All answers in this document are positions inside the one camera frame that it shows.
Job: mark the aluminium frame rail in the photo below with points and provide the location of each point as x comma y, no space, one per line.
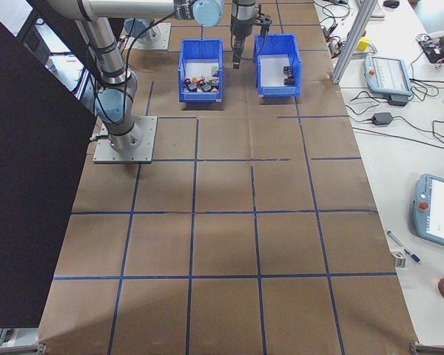
18,347

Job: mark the green white push button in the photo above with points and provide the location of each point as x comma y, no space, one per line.
215,69

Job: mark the dark push button switch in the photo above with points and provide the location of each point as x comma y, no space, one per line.
289,80
288,70

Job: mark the black frame cover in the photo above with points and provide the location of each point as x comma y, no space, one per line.
29,166

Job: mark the orange push button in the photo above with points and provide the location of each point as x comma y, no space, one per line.
196,79

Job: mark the grey connector box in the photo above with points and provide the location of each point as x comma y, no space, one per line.
333,47

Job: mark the yellow push button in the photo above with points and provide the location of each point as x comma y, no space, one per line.
215,88

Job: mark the black computer mouse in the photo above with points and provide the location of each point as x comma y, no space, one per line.
391,3

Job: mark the small black adapter box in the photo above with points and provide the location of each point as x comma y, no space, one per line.
397,100

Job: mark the aluminium profile post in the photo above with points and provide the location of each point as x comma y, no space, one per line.
351,40

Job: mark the yellow cube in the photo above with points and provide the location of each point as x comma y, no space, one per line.
363,44

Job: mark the red push button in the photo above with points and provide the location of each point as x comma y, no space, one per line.
188,82

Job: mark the white grey switch block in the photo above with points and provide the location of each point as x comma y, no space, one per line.
205,87

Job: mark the blue plastic storage bin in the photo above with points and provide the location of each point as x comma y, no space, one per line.
279,91
201,97

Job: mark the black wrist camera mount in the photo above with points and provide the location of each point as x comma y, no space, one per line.
264,20

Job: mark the blue white marker pen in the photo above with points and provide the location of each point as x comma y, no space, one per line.
403,246

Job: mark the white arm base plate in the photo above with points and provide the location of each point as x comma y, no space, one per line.
163,37
148,144

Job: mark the black power adapter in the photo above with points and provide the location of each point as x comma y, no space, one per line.
382,118

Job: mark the grey blue teach pendant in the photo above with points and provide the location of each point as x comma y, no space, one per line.
438,212
388,74

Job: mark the dark electronics board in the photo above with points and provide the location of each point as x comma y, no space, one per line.
438,48

